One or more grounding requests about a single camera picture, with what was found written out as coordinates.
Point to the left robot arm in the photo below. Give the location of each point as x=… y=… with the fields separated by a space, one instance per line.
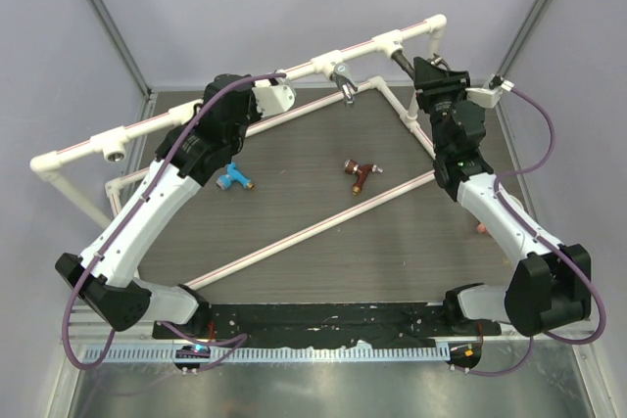
x=103 y=274

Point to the chrome faucet on frame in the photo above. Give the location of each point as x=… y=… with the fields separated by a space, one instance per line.
x=341 y=77

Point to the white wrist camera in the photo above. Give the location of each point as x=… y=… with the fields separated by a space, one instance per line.
x=488 y=95
x=274 y=100

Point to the red-brown faucet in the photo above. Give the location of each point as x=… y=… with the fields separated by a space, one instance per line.
x=361 y=172

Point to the slotted cable duct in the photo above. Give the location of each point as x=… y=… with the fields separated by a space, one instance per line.
x=180 y=353

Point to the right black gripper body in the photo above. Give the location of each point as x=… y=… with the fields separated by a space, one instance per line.
x=441 y=100

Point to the white PVC pipe frame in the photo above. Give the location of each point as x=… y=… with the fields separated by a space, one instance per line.
x=314 y=90

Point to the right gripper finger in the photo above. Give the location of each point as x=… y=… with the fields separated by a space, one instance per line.
x=439 y=62
x=428 y=76

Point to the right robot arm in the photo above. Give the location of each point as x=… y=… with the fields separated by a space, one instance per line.
x=551 y=282

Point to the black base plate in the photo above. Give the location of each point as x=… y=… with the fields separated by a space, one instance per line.
x=335 y=325

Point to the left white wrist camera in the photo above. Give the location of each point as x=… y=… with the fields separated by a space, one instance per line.
x=274 y=100

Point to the blue plastic faucet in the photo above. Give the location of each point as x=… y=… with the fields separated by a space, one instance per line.
x=233 y=175

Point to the dark bronze faucet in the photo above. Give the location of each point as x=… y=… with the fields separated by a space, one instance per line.
x=402 y=61

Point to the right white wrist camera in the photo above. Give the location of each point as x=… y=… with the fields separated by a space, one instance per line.
x=488 y=95

